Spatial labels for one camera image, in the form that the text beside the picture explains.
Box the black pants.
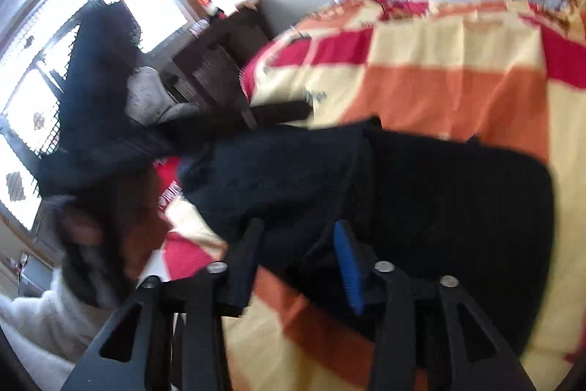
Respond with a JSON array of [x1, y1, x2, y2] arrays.
[[38, 3, 554, 352]]

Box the white fleece sleeve forearm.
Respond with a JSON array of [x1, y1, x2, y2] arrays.
[[1, 266, 112, 390]]

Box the white upholstered chair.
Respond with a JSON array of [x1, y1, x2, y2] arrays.
[[125, 66, 198, 126]]

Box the dark wooden desk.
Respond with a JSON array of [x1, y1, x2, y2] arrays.
[[170, 0, 273, 109]]

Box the red orange checked blanket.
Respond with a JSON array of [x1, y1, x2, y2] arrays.
[[156, 0, 585, 390]]

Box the window with lattice grille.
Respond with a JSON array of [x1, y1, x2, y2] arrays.
[[0, 0, 203, 231]]

